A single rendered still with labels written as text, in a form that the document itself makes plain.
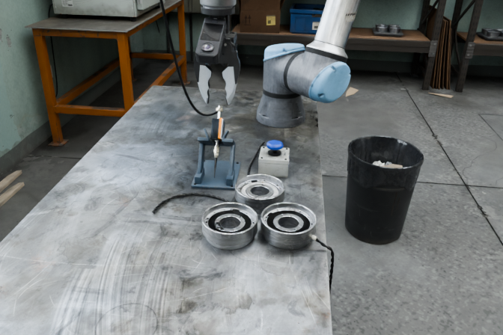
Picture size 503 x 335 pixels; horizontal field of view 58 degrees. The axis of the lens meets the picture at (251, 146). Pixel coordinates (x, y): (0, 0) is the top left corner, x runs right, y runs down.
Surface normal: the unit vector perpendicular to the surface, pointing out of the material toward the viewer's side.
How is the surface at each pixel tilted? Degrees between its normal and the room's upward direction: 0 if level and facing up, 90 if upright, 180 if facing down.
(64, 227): 0
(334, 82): 97
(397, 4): 90
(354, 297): 0
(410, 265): 0
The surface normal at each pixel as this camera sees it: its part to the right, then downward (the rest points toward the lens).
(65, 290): 0.02, -0.90
